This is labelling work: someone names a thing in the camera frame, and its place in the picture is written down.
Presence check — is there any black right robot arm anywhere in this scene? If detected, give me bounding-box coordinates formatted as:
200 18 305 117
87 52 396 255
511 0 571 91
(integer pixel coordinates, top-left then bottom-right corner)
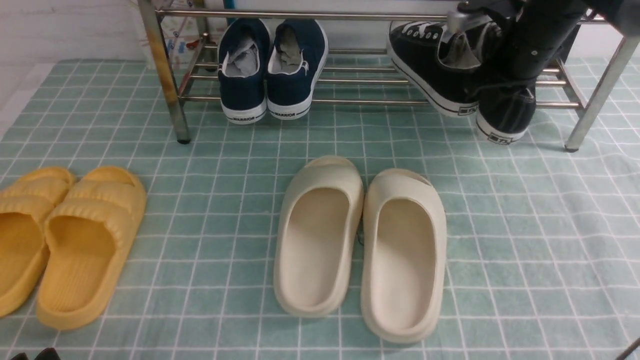
446 0 639 94

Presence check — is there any cream rubber slipper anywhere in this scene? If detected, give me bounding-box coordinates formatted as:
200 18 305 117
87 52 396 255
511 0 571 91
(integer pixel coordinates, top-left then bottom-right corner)
273 155 365 318
360 168 448 344

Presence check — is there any patterned bag behind rack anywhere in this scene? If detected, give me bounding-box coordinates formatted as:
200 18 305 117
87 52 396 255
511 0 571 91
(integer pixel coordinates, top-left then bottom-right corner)
128 0 234 69

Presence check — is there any right yellow rubber slipper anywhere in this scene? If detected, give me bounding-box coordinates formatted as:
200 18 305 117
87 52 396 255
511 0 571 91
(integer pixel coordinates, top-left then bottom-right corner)
36 166 147 331

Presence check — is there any left yellow rubber slipper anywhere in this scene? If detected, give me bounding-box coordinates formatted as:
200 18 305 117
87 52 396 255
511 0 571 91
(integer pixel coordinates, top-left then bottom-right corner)
0 166 76 317

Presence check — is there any stainless steel shoe rack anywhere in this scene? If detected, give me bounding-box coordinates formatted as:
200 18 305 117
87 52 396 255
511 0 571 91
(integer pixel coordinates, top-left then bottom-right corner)
136 0 640 153

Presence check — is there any right navy blue sneaker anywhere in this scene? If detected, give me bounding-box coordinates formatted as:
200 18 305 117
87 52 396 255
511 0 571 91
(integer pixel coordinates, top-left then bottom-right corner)
266 19 329 120

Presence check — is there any navy blue sneaker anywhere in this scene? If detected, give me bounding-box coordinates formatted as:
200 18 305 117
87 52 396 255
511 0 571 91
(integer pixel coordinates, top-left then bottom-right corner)
266 19 329 120
217 18 271 125

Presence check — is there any left navy blue sneaker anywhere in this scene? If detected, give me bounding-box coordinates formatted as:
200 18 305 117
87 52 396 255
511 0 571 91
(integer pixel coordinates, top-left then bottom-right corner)
217 18 271 125

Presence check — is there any yellow rubber slipper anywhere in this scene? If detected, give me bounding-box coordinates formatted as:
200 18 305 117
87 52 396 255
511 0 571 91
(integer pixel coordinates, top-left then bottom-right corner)
0 166 76 317
36 166 147 331

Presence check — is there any right cream rubber slipper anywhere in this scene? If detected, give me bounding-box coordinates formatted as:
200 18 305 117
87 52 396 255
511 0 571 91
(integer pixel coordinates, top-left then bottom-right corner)
360 168 448 344

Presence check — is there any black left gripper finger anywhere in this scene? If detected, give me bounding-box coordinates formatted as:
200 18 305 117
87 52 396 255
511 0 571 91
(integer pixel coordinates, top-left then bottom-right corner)
10 348 61 360

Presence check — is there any black canvas sneaker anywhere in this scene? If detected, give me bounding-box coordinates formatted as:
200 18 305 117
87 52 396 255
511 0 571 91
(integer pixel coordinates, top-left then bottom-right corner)
386 20 500 117
471 75 537 146

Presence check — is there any green checkered floor cloth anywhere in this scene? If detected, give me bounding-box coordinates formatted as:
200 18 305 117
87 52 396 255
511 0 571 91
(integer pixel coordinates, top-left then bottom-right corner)
1 59 639 360

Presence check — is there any left cream rubber slipper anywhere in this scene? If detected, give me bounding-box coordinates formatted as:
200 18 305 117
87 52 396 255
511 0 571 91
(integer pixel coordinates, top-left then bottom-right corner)
273 155 365 318

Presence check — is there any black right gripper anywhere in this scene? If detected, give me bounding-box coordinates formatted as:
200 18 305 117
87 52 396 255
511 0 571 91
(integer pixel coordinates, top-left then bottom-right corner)
446 0 588 85

